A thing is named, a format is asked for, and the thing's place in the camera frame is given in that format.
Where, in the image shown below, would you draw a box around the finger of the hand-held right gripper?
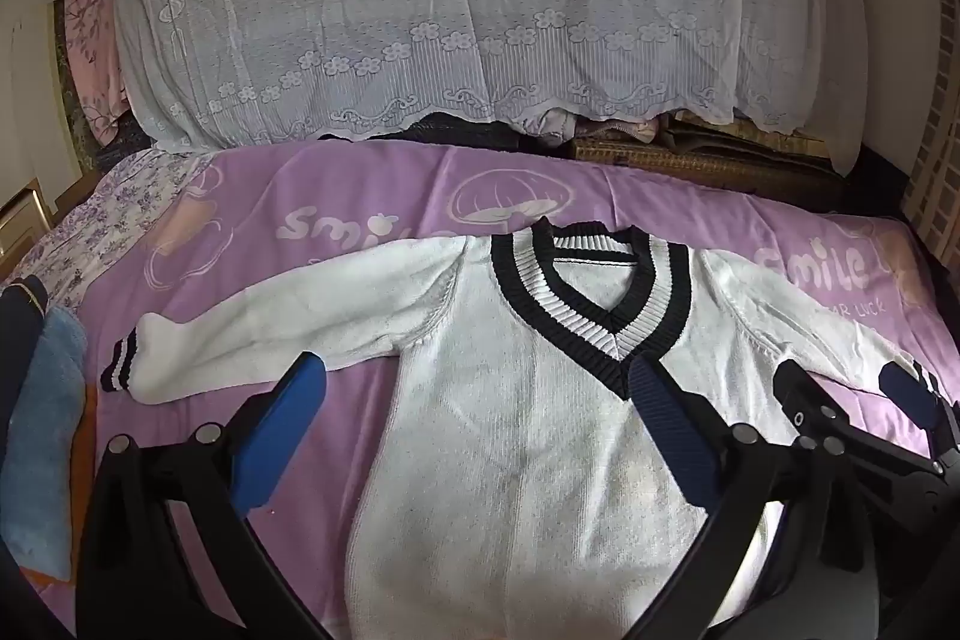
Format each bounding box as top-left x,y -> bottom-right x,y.
772,359 -> 852,453
877,362 -> 960,461

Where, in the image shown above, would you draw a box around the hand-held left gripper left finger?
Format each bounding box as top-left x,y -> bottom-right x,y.
75,351 -> 328,640

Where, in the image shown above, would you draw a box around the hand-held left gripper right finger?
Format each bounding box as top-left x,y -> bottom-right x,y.
621,357 -> 865,640

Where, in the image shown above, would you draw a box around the white black-trimmed knit sweater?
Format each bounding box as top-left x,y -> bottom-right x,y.
101,218 -> 953,640

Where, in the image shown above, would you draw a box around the purple printed bed sheet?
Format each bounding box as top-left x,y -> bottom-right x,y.
22,141 -> 938,640

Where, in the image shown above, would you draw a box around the blue fluffy towel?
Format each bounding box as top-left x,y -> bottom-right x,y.
0,306 -> 87,581

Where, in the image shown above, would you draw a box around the brown woven mat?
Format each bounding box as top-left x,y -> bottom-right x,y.
574,119 -> 848,214

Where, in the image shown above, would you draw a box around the brick pattern curtain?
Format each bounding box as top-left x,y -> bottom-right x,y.
900,0 -> 960,259

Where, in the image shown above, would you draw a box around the white purple floral sheet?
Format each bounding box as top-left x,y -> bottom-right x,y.
0,149 -> 218,311

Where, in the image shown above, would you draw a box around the dark navy cloth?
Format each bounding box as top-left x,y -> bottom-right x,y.
0,280 -> 50,431

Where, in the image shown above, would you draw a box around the pale pink folded cloth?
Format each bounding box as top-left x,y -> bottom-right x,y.
525,111 -> 661,145

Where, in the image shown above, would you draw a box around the wooden cabinet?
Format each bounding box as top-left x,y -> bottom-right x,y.
0,175 -> 53,281

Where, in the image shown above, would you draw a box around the pink floral quilt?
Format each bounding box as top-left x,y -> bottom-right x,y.
64,0 -> 132,142

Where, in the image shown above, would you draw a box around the white lace cover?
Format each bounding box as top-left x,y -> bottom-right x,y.
112,0 -> 867,176

